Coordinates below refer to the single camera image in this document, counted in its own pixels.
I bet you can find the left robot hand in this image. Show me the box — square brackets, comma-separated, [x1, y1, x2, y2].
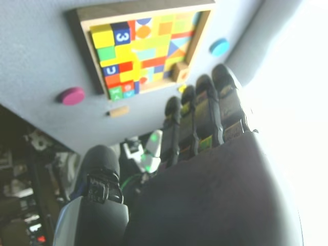
[52, 63, 305, 246]

